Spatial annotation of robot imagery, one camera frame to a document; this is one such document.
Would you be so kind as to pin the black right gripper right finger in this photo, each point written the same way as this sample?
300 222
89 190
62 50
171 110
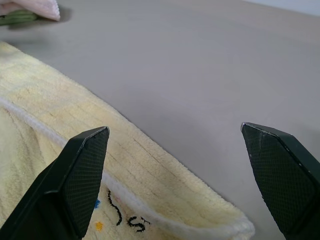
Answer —
280 180

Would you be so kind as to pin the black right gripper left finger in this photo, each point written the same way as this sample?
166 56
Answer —
62 190

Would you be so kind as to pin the pale yellow embroidered towel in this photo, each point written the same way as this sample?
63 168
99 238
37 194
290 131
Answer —
75 117

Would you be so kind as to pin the folded green towel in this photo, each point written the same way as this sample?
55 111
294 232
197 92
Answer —
17 17

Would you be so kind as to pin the folded pink towel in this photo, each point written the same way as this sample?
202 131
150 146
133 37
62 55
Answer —
37 6

